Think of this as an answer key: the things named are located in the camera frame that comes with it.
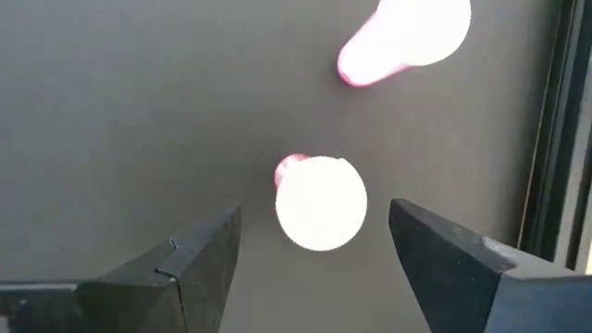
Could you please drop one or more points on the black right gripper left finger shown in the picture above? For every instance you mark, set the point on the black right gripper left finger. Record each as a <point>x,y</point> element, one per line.
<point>203,277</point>

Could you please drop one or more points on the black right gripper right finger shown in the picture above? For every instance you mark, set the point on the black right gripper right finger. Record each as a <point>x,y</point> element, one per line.
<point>453,277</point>

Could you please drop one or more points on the pink pill bottle white cap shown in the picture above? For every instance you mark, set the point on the pink pill bottle white cap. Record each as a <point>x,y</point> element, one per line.
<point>407,32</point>
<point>321,203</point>

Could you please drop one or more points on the black table mat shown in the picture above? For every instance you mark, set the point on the black table mat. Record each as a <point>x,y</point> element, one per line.
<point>139,139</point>

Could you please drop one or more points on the black aluminium table frame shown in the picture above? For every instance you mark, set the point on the black aluminium table frame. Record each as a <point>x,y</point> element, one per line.
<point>552,162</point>

